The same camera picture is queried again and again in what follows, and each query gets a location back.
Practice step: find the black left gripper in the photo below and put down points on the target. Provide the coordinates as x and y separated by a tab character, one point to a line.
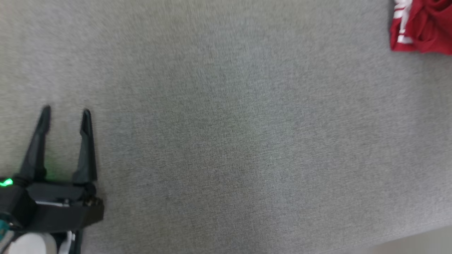
12	204

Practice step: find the red shirt with white sleeves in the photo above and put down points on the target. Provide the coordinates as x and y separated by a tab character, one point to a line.
400	42

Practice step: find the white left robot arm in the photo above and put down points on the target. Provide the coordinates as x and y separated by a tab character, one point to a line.
31	244

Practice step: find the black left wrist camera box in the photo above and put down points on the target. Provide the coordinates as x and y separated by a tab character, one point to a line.
63	211

